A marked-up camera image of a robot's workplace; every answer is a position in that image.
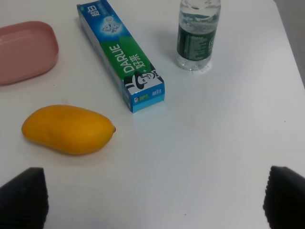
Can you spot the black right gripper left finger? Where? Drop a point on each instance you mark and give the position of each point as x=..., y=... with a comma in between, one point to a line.
x=24, y=201

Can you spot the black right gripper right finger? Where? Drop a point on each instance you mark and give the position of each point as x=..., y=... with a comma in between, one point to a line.
x=284, y=202

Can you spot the yellow mango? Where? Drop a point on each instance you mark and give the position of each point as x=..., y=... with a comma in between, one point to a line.
x=68, y=129

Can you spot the pink square plate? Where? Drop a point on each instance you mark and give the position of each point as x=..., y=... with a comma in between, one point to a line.
x=27, y=50

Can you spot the Darlie toothpaste box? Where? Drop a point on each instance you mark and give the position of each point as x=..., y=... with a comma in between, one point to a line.
x=132, y=72

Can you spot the clear water bottle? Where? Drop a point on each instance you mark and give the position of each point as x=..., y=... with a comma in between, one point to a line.
x=198, y=21

